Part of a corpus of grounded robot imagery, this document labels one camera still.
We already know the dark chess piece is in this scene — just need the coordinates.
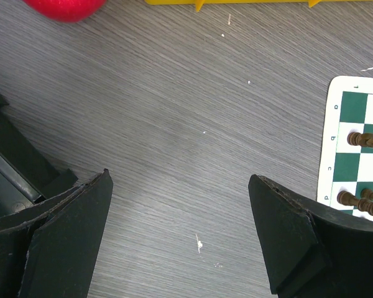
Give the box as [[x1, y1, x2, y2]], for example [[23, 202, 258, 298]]
[[337, 191, 373, 216]]

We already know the green white chess board mat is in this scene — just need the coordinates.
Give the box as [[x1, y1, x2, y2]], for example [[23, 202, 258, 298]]
[[316, 76, 373, 221]]

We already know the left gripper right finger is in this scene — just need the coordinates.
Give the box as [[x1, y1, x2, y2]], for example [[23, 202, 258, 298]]
[[248, 175, 373, 297]]

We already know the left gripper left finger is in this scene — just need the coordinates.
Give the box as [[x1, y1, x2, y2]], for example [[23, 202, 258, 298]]
[[0, 169, 113, 297]]

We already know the red apple on table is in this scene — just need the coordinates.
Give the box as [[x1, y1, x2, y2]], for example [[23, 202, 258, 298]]
[[24, 0, 106, 23]]

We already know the yellow plastic fruit tray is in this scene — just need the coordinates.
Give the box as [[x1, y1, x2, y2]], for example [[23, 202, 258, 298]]
[[145, 0, 373, 12]]

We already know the dark chess knight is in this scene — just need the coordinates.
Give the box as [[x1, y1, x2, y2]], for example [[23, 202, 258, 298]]
[[347, 132, 373, 148]]

